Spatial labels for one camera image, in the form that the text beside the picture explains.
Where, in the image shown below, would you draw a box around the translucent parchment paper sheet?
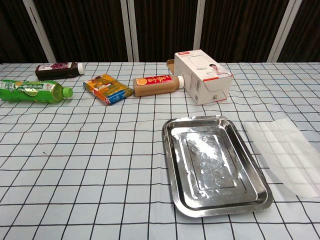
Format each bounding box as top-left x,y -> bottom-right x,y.
242,118 -> 320,201

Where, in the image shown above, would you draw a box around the stainless steel tray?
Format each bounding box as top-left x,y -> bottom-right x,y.
161,114 -> 273,218

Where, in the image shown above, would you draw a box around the brown drink bottle red label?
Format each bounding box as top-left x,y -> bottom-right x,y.
132,74 -> 185,98

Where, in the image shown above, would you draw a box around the yellow orange carton box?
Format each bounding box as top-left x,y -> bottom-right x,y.
82,73 -> 134,106

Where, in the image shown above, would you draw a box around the white cardboard product box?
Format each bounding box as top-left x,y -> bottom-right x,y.
166,49 -> 234,106

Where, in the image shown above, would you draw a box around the white black checkered tablecloth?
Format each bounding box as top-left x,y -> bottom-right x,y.
0,61 -> 320,240

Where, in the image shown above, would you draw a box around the dark folding screen white frames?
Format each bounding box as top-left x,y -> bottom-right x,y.
0,0 -> 320,64

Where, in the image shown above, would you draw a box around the dark purple juice bottle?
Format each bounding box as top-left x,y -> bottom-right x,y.
34,61 -> 86,81

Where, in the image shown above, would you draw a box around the green tea bottle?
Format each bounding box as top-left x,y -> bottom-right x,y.
0,79 -> 74,104

